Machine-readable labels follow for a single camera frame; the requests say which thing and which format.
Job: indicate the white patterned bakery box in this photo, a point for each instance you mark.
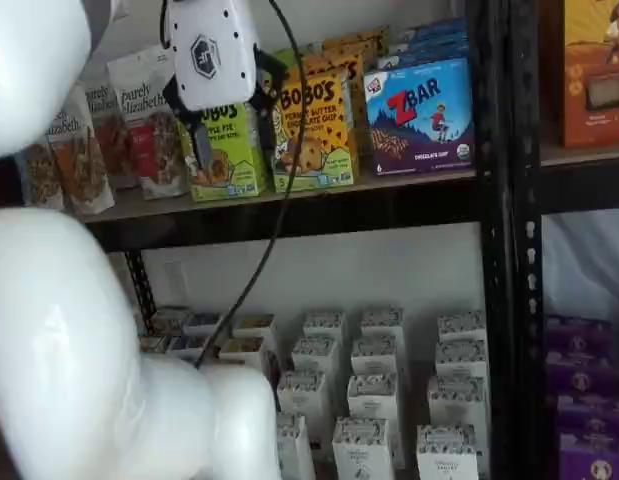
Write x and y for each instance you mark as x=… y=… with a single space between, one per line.
x=371 y=395
x=460 y=357
x=324 y=322
x=381 y=320
x=456 y=397
x=446 y=455
x=361 y=450
x=301 y=390
x=296 y=445
x=315 y=352
x=374 y=352
x=460 y=324

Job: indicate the orange label granola bag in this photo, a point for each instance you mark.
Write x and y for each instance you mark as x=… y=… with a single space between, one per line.
x=79 y=165

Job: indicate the white granola bag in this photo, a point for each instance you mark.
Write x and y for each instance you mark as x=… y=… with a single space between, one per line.
x=106 y=135
x=39 y=180

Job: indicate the red label granola bag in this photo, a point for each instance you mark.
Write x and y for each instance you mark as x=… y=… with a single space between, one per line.
x=149 y=150

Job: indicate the black metal shelf rack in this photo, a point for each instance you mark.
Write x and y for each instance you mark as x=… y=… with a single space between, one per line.
x=526 y=300
x=339 y=215

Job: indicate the green Bobo's apple pie box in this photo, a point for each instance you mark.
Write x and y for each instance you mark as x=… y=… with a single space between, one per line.
x=280 y=51
x=239 y=160

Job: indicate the blue purple Zbar box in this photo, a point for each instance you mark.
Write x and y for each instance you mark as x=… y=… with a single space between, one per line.
x=419 y=125
x=424 y=54
x=439 y=25
x=434 y=40

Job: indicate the yellow label granola box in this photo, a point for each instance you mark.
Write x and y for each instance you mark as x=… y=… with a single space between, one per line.
x=241 y=350
x=254 y=324

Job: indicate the blue label granola box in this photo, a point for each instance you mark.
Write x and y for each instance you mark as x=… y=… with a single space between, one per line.
x=204 y=322
x=189 y=346

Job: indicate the green label granola box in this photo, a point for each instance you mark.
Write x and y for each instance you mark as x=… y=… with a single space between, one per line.
x=171 y=320
x=154 y=344

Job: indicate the orange cardboard box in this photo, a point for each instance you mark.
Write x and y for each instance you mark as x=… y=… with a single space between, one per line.
x=594 y=75

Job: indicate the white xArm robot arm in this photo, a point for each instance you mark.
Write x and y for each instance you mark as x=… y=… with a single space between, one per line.
x=49 y=325

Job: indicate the white plastic sheet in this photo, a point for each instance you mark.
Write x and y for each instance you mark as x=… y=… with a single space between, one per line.
x=584 y=265

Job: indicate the wooden shelf board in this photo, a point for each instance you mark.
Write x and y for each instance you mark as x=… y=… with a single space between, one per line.
x=589 y=156
x=389 y=182

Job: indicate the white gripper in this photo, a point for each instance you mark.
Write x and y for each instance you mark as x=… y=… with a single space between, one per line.
x=214 y=55

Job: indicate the yellow Bobo's peanut butter box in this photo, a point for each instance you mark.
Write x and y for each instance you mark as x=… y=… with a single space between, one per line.
x=359 y=90
x=354 y=49
x=356 y=34
x=324 y=135

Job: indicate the white cartons group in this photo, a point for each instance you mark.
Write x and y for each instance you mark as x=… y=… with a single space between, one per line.
x=413 y=400

